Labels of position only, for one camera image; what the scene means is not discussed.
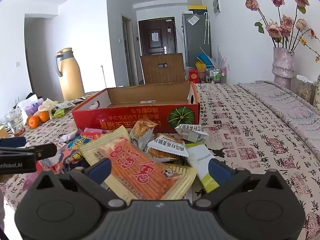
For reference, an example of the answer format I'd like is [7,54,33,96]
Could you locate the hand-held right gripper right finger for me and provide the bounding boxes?
[194,158,288,209]

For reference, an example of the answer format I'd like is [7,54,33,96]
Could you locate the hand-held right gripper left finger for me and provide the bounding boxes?
[31,158,127,210]

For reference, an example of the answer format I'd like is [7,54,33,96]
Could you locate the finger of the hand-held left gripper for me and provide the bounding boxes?
[25,144,58,161]
[0,137,27,147]

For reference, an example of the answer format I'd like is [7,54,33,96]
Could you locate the green white bar packet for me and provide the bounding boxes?
[185,141,227,194]

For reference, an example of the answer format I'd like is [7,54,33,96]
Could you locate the yellow stick snack bag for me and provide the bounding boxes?
[79,125,198,200]

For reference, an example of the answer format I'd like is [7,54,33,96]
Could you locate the pink snack packet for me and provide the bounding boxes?
[84,127,107,134]

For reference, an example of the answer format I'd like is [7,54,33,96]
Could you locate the red cardboard box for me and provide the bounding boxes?
[71,81,200,133]

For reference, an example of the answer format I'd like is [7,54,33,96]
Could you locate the clear drinking glass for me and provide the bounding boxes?
[4,107,27,137]

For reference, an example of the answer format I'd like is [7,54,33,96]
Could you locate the colourful chip snack bag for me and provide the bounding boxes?
[66,133,100,164]

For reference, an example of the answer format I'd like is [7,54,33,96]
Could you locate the orange mandarin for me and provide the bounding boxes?
[37,110,50,122]
[27,115,40,128]

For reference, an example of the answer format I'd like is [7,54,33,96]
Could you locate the purple tissue pack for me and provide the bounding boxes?
[19,99,44,119]

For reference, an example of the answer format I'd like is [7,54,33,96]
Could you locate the small green packet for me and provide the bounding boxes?
[52,107,67,118]

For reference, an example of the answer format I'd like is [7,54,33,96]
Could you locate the yellow thermos jug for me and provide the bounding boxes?
[55,47,85,102]

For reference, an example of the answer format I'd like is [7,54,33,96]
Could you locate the grey patterned cloth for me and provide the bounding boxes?
[236,80,320,160]

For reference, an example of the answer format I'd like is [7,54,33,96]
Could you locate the red gift box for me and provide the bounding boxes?
[188,67,200,83]

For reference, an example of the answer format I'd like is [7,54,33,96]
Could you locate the wooden chair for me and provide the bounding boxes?
[139,52,187,85]

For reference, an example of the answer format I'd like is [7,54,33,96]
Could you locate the white feathery plant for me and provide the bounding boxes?
[212,45,229,68]

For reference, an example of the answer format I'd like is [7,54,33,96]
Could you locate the clear storage jar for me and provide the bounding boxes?
[296,74,317,103]

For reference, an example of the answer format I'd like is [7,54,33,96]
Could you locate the grey interior door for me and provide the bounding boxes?
[122,14,138,87]

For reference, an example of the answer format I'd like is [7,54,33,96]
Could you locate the pink textured vase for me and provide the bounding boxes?
[271,47,295,88]

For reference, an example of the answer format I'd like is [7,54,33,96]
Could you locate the grey refrigerator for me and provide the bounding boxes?
[182,11,212,67]

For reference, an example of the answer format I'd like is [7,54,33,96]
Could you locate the white folded umbrella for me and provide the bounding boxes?
[203,12,210,45]

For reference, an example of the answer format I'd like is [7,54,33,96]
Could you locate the dark brown entrance door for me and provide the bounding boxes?
[138,17,177,57]

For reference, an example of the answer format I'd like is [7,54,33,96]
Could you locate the dried pink roses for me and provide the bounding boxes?
[241,0,315,52]

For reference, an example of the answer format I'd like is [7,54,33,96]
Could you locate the yellow flower branch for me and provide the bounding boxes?
[297,29,320,63]

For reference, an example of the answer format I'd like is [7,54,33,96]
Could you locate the yellow box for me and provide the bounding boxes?
[187,4,208,12]

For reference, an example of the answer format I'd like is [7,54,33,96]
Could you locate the wire rack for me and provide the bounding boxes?
[205,66,227,83]

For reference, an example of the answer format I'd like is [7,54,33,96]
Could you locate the grey wall panel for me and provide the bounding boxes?
[212,0,222,17]

